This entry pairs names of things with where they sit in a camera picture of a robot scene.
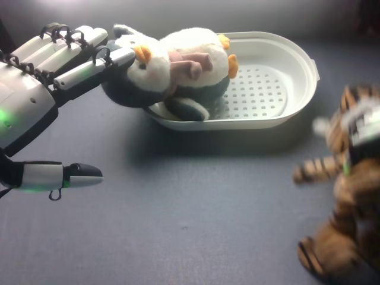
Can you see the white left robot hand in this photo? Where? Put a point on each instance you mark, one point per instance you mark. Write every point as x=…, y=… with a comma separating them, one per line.
x=29, y=98

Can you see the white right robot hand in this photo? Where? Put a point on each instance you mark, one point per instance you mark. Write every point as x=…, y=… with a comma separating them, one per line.
x=360, y=130

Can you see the plush tiger toy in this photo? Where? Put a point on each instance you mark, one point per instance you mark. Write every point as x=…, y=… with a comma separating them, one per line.
x=344, y=207

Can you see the plush penguin with pink bow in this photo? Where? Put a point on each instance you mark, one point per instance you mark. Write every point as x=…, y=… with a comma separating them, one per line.
x=175, y=71

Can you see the white plastic perforated tray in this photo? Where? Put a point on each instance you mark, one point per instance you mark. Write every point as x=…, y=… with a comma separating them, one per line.
x=267, y=89

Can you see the grey table cloth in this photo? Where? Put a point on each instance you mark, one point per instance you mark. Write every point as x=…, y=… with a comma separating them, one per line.
x=184, y=207

